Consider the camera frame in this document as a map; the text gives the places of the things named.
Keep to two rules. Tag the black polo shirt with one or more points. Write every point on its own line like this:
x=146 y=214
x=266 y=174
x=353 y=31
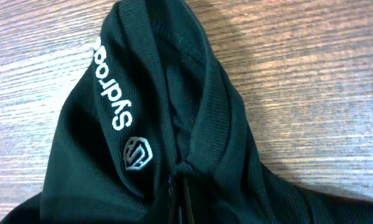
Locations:
x=154 y=132

